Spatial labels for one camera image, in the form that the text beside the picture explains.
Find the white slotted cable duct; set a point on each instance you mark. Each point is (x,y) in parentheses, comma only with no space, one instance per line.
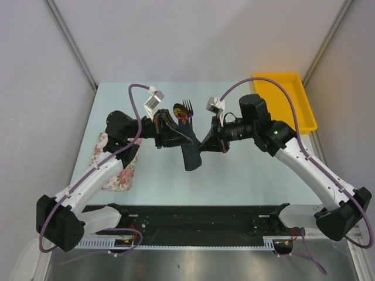
(96,243)

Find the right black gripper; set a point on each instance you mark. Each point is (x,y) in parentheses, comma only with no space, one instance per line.
(214,141)

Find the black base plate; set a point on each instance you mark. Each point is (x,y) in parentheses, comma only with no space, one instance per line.
(203,226)

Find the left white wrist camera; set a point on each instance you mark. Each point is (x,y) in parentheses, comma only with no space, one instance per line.
(155,98)

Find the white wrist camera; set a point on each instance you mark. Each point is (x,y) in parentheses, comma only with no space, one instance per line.
(155,98)
(216,106)

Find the yellow plastic bin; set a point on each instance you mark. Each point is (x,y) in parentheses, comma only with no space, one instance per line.
(278,104)

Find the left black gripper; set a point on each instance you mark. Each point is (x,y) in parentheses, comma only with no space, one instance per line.
(166,132)

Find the floral pattern tray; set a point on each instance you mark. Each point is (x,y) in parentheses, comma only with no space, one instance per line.
(124,179)

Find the iridescent rainbow fork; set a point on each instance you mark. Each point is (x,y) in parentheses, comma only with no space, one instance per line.
(188,105)

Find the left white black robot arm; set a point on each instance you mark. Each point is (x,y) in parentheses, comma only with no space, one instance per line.
(60,219)

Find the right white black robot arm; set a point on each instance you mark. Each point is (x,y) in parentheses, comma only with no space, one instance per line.
(343,206)

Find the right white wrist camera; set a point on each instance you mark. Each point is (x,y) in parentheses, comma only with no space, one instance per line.
(216,106)

